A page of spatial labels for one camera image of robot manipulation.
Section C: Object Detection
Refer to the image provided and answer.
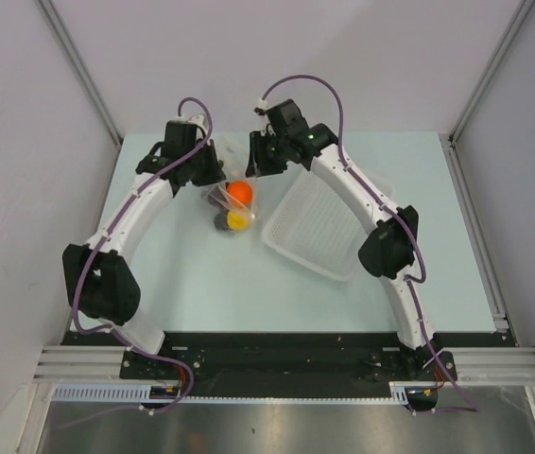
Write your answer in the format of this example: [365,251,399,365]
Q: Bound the yellow fake fruit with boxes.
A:
[226,211,250,232]

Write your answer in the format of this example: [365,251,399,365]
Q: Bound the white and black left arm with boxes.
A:
[62,114,225,378]

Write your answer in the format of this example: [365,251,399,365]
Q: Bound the aluminium right corner post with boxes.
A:
[448,0,535,147]

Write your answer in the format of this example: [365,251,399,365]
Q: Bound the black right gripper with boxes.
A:
[247,131,290,178]

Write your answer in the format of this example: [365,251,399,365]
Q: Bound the white slotted cable duct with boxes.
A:
[52,383,408,406]

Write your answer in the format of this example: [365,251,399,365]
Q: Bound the white perforated plastic basket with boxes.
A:
[262,170,367,282]

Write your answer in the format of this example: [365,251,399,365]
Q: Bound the dark purple fake grapes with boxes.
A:
[204,186,227,210]

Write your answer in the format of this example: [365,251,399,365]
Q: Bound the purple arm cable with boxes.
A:
[255,73,481,413]
[69,96,214,420]

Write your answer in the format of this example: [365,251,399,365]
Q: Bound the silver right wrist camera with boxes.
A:
[253,98,269,116]

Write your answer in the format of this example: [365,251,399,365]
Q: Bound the aluminium front frame rail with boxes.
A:
[34,346,535,386]

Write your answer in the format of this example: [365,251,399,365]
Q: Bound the orange fake fruit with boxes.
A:
[226,181,253,207]

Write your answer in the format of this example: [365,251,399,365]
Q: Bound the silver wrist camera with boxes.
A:
[253,98,269,116]
[188,114,208,129]

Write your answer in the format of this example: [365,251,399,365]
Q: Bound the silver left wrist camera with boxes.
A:
[188,114,208,129]

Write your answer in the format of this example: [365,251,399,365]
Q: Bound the aluminium left corner post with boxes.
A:
[34,0,124,149]

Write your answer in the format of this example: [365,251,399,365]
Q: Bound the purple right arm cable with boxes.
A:
[255,73,481,413]

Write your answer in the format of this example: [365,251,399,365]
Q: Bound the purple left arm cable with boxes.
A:
[69,96,214,420]

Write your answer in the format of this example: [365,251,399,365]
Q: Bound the clear zip top bag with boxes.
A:
[202,134,259,234]

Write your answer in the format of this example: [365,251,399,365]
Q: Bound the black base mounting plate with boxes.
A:
[60,332,515,381]

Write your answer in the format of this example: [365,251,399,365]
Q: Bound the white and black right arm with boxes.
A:
[247,99,436,379]

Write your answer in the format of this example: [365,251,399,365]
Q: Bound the aluminium corner post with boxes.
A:
[448,0,535,147]
[34,0,124,149]

